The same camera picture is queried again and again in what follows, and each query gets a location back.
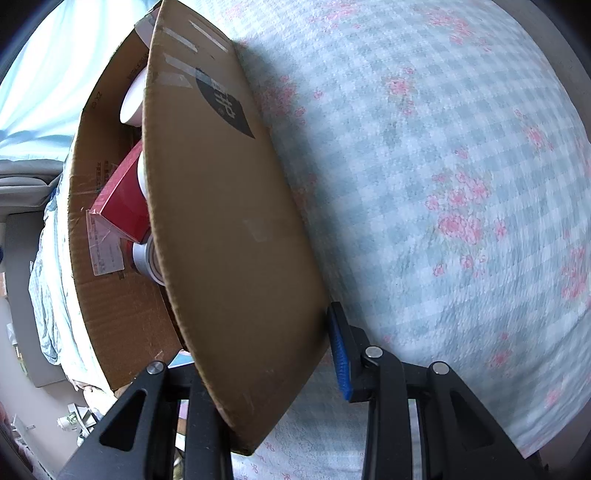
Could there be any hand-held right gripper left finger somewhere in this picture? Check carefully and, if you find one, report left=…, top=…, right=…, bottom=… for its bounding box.
left=56, top=360, right=234, bottom=480

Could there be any green jar with white lid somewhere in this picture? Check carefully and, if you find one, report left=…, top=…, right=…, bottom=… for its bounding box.
left=119, top=68, right=149, bottom=127

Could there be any grey-brown curtain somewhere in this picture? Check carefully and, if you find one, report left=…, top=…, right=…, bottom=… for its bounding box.
left=0, top=159, right=65, bottom=214

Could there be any light blue window cloth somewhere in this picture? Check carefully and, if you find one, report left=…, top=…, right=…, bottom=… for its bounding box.
left=0, top=0, right=155, bottom=162

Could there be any cardboard box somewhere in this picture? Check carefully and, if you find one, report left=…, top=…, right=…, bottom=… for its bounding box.
left=67, top=0, right=334, bottom=457

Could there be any silver bottle with red cap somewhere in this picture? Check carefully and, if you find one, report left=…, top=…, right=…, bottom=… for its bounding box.
left=126, top=232, right=165, bottom=286

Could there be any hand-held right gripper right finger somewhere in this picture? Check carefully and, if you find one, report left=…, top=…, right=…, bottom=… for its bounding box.
left=326, top=302, right=540, bottom=480

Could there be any small red carton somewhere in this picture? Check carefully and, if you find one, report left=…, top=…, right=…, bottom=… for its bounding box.
left=89, top=140, right=154, bottom=244

